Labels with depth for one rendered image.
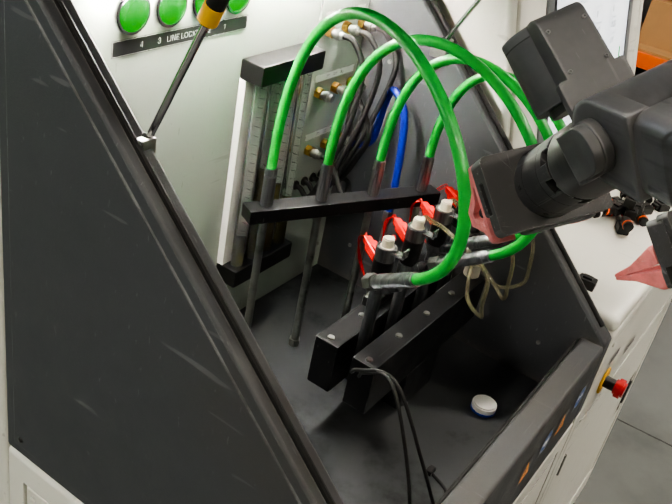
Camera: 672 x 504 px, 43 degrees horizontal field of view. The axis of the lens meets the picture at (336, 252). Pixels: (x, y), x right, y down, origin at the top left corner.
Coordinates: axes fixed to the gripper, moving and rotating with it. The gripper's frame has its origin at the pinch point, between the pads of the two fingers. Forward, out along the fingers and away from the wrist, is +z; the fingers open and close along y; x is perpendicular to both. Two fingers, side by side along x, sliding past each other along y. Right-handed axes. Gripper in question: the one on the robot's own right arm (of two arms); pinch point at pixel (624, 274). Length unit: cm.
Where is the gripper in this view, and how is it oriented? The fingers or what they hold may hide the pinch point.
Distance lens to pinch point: 98.8
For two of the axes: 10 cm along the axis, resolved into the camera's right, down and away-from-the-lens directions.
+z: -5.7, 2.5, 7.9
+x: -7.6, 2.1, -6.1
